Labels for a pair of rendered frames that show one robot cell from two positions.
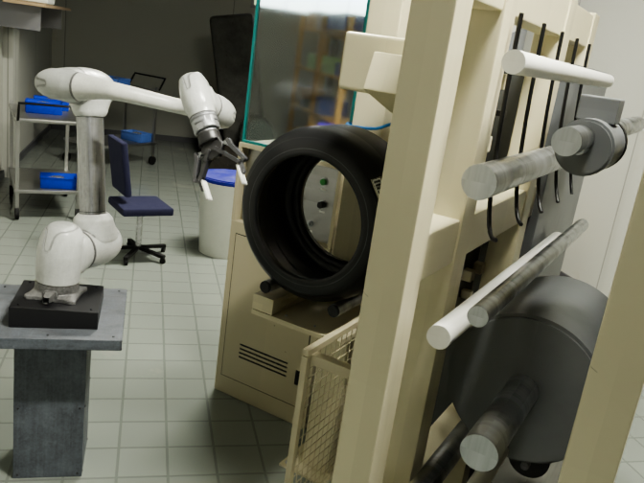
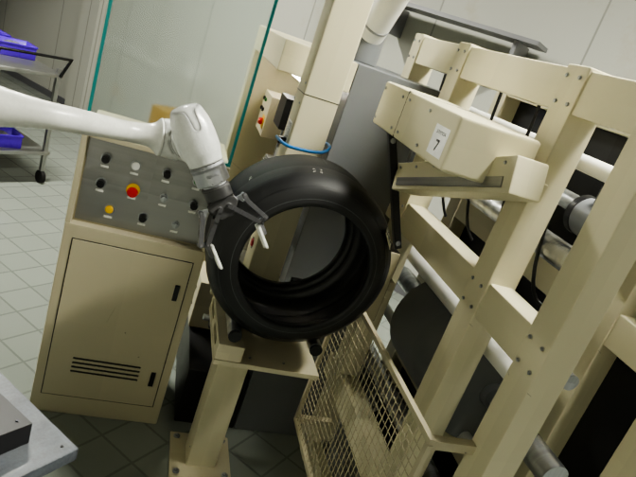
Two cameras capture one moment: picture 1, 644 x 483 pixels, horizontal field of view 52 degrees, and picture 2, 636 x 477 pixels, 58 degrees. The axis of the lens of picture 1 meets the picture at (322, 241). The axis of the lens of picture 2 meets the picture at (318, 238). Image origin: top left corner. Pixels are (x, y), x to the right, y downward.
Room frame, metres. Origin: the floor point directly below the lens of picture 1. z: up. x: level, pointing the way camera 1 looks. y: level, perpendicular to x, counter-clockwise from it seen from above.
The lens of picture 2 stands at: (1.01, 1.26, 1.85)
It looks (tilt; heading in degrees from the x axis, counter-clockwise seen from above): 19 degrees down; 313
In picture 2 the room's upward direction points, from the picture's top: 20 degrees clockwise
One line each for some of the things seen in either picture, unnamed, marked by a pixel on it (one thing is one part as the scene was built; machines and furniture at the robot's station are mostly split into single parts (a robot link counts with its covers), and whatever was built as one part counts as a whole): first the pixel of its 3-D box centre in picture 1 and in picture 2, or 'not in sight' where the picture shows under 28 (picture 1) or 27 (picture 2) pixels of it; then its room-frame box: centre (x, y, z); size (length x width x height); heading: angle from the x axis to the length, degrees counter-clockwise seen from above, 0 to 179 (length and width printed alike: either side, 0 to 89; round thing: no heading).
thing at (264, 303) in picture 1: (289, 292); (226, 324); (2.37, 0.09, 0.83); 0.36 x 0.09 x 0.06; 152
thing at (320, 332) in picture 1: (319, 312); (261, 340); (2.30, -0.03, 0.80); 0.37 x 0.36 x 0.02; 62
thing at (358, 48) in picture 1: (425, 70); (444, 131); (2.05, -0.23, 1.71); 0.61 x 0.25 x 0.15; 152
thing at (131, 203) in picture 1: (138, 200); not in sight; (4.87, 1.42, 0.45); 0.52 x 0.49 x 0.89; 105
